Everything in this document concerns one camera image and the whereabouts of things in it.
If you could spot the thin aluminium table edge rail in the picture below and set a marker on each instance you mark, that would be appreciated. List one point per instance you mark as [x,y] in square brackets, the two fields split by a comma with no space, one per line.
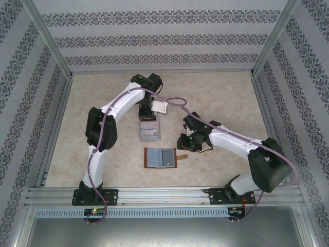
[205,72]

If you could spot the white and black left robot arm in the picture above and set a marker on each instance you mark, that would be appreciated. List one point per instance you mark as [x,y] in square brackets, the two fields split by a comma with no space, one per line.
[127,106]

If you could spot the small circuit board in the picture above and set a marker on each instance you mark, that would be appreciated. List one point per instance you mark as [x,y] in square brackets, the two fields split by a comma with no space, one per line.
[95,211]
[236,210]

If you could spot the brown leather card holder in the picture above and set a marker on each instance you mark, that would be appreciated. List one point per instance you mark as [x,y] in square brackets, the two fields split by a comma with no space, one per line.
[154,158]

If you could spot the aluminium frame post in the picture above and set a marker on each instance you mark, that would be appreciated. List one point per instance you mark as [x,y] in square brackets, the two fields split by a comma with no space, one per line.
[274,38]
[48,38]

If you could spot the aluminium frame beam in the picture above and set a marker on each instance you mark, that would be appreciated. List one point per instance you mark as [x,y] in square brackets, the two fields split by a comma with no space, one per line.
[21,226]
[307,226]

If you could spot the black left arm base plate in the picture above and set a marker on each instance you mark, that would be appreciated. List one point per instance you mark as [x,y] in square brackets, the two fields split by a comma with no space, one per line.
[113,196]

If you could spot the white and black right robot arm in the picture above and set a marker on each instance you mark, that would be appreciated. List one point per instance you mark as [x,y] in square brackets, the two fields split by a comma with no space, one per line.
[231,144]

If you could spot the clear acrylic box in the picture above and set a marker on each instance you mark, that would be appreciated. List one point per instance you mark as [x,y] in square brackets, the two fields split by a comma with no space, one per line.
[160,133]

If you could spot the dark grey card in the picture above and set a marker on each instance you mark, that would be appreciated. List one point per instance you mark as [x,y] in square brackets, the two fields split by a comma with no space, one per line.
[168,157]

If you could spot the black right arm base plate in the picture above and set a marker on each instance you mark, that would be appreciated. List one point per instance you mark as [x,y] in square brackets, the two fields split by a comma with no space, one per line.
[214,196]

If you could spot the grey sheet metal panel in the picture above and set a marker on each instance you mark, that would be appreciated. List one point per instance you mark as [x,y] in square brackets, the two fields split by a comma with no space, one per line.
[164,234]

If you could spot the aluminium table side rail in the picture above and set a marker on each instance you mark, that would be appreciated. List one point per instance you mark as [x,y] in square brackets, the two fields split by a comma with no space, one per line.
[270,128]
[57,128]

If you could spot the wide aluminium mounting rail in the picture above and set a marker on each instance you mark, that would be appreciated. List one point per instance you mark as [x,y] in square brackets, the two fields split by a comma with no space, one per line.
[164,196]

